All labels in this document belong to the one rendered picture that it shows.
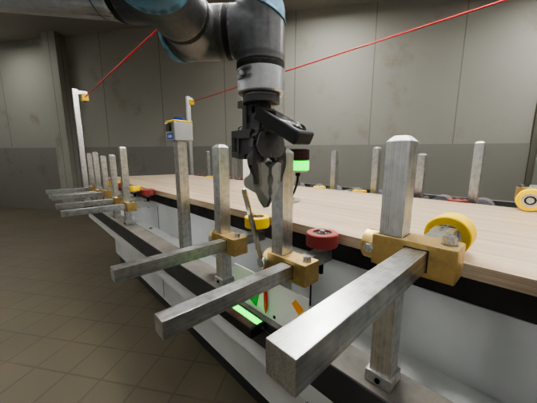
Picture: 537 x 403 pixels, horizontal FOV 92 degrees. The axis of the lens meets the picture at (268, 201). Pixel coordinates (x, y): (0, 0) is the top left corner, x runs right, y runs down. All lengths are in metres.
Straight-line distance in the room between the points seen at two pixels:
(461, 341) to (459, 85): 4.46
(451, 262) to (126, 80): 5.72
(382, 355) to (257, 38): 0.58
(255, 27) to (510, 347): 0.74
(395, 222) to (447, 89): 4.50
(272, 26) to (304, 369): 0.49
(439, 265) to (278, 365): 0.29
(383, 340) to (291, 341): 0.33
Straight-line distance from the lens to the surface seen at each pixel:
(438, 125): 4.80
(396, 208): 0.44
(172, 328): 0.44
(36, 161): 7.33
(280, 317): 0.67
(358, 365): 0.61
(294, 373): 0.21
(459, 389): 0.76
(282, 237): 0.59
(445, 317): 0.72
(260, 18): 0.53
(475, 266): 0.61
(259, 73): 0.50
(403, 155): 0.43
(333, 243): 0.65
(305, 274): 0.56
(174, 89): 5.27
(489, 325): 0.70
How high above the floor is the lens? 1.09
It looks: 10 degrees down
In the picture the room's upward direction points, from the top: straight up
